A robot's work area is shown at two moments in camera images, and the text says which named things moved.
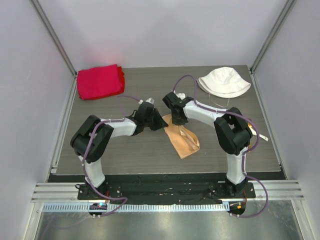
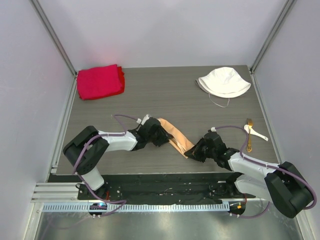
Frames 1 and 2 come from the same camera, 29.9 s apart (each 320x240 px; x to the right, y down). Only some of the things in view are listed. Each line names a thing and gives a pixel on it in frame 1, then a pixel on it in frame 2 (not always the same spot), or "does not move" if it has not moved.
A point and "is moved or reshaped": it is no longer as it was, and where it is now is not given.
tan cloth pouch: [184, 141] is moved or reshaped
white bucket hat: [224, 82] does not move
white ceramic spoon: [254, 133] does not move
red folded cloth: [98, 82] does not move
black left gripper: [160, 123] -> [163, 138]
